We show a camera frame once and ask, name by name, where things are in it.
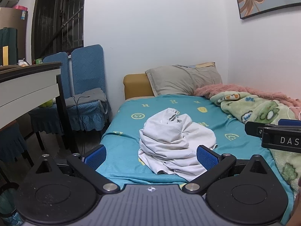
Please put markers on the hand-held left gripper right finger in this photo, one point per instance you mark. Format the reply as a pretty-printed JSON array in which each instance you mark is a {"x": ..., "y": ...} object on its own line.
[{"x": 207, "y": 156}]

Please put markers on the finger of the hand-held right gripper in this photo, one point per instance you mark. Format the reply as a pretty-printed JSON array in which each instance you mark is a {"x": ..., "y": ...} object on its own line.
[
  {"x": 252, "y": 129},
  {"x": 289, "y": 122}
]

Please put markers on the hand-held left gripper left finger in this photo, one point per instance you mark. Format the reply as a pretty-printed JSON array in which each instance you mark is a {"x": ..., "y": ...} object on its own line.
[{"x": 95, "y": 156}]

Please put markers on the white shirt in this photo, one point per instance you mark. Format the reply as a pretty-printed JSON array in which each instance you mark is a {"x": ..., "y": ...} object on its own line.
[{"x": 164, "y": 134}]

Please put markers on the green printed blanket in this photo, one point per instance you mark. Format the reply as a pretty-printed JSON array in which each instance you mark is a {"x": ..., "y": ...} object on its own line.
[{"x": 258, "y": 108}]

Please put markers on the pink fluffy blanket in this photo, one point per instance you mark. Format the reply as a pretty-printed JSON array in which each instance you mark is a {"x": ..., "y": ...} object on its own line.
[{"x": 235, "y": 89}]

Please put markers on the grey cloth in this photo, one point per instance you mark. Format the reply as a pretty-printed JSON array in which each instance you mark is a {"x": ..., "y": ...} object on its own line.
[{"x": 94, "y": 95}]

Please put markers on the grey pillow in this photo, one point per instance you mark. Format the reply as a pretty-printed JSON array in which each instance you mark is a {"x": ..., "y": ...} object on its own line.
[{"x": 178, "y": 80}]

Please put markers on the dark blue covered chair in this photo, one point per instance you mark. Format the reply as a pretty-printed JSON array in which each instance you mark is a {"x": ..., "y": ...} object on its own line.
[{"x": 11, "y": 143}]

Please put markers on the black mesh trash bin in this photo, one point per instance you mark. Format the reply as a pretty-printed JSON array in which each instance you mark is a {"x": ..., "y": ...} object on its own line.
[{"x": 7, "y": 197}]

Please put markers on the white table with black legs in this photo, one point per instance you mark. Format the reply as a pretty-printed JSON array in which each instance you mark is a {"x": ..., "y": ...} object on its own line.
[{"x": 23, "y": 87}]

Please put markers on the green can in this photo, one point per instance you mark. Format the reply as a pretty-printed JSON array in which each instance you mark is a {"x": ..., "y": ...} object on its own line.
[{"x": 38, "y": 61}]

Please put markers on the dark green box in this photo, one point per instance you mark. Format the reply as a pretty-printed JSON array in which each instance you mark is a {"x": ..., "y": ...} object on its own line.
[{"x": 10, "y": 40}]

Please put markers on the dark barred window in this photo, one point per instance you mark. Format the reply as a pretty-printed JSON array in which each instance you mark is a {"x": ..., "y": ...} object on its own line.
[{"x": 58, "y": 16}]

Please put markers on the cardboard box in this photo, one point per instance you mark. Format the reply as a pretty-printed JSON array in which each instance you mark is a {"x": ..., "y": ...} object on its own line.
[{"x": 14, "y": 21}]

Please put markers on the pink container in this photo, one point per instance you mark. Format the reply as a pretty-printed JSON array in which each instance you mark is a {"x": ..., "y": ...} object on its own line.
[{"x": 20, "y": 7}]

